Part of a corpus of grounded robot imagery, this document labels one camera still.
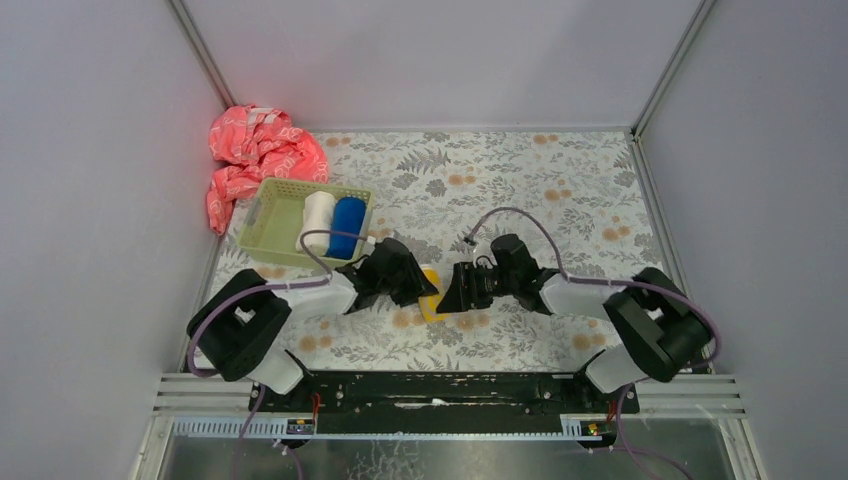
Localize yellow towel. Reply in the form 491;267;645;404
418;264;448;323

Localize blue towel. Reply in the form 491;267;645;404
326;197;367;260

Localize cream towel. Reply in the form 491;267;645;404
295;191;336;256

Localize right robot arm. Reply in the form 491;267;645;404
436;234;714;393

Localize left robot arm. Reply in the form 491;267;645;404
186;239;438;395

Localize floral table mat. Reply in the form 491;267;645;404
188;130;710;374

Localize green plastic basket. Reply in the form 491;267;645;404
236;178;374;268

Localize pink patterned cloth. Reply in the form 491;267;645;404
205;104;329;235

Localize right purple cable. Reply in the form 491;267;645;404
465;207;722;480

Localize purple cable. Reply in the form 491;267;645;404
465;207;722;480
186;229;376;480

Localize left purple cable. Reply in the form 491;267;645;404
186;229;376;480

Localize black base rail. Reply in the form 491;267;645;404
249;370;640;435

